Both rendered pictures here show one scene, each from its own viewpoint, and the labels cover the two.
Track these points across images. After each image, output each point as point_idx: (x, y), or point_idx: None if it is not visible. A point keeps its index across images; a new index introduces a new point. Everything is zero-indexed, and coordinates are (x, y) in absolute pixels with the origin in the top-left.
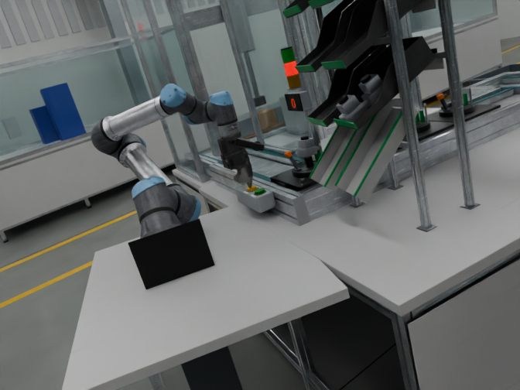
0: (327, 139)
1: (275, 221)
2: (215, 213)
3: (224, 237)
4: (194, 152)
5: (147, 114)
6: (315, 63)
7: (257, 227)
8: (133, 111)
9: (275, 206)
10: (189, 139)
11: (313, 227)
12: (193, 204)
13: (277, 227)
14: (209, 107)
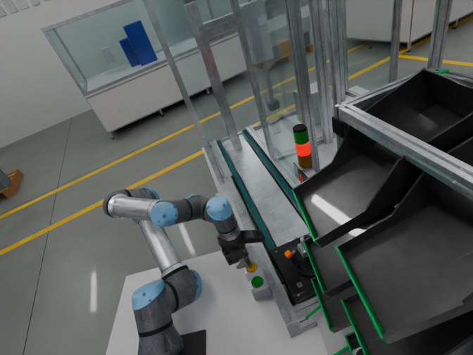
0: (332, 146)
1: (269, 309)
2: (222, 256)
3: (222, 315)
4: (212, 163)
5: (143, 219)
6: (331, 291)
7: (252, 313)
8: (131, 210)
9: (270, 294)
10: (208, 154)
11: (303, 351)
12: (193, 293)
13: (269, 326)
14: (206, 215)
